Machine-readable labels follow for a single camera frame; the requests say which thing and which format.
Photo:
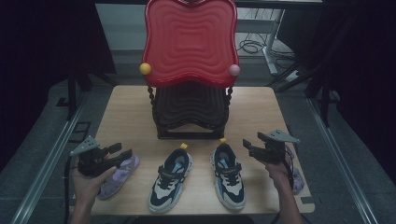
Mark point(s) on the black tripod stand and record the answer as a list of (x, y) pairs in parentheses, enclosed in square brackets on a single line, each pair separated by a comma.
[(323, 90), (72, 90)]

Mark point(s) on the white desk frame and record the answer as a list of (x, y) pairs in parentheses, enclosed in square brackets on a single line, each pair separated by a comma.
[(271, 46)]

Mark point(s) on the black floor frame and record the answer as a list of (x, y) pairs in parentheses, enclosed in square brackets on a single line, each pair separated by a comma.
[(80, 132)]

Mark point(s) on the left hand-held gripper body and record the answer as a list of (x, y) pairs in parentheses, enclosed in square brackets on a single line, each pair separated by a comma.
[(91, 161)]

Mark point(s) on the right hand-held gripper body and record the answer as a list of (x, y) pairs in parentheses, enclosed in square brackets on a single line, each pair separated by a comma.
[(274, 152)]

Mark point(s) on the purple sandal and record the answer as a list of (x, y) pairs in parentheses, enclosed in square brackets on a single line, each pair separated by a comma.
[(298, 183), (127, 168)]

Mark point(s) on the metal floor rail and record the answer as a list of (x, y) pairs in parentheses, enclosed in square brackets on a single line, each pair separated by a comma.
[(339, 161), (46, 168)]

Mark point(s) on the person's left hand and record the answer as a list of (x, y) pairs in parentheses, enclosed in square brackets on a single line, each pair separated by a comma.
[(85, 186)]

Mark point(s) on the red and black shoe rack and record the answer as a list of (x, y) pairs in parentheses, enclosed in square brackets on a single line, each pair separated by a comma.
[(190, 40)]

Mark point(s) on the white power strip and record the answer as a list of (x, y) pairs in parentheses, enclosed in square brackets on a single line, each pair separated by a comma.
[(293, 76)]

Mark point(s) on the person's right hand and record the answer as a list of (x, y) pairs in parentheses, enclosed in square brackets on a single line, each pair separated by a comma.
[(281, 175)]

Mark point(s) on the navy and white sneaker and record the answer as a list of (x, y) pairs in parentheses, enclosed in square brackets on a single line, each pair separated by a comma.
[(169, 183), (229, 180)]

